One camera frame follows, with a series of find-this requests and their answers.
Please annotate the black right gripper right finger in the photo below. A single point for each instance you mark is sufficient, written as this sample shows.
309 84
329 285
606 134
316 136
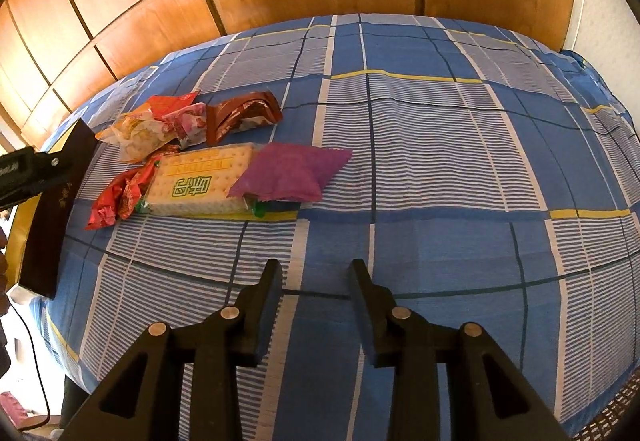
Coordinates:
489 398

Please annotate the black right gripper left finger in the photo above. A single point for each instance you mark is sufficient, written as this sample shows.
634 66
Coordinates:
140 397

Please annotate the gold metal tin tray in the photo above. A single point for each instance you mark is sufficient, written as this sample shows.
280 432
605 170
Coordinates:
35 241

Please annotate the red crinkled candy packet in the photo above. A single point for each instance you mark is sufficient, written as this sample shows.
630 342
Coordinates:
120 198

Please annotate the pale yellow snack packet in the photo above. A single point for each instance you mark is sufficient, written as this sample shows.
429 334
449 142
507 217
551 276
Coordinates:
137 134

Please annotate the pink floral candy packet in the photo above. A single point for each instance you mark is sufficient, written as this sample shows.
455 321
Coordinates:
189 124

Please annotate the cream cracker packet green text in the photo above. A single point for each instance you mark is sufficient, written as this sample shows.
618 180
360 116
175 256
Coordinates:
197 184

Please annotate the purple snack packet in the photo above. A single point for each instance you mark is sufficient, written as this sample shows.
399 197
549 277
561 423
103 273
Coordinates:
290 172

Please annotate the brown chocolate snack packet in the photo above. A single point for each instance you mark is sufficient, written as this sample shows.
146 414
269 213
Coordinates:
241 113

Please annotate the red long snack packet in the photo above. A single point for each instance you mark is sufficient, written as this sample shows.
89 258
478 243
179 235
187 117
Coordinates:
162 105

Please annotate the left hand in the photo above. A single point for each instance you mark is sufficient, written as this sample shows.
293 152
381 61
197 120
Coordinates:
4 300

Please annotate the blue plaid bed sheet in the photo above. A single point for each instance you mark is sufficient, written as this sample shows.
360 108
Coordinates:
492 180

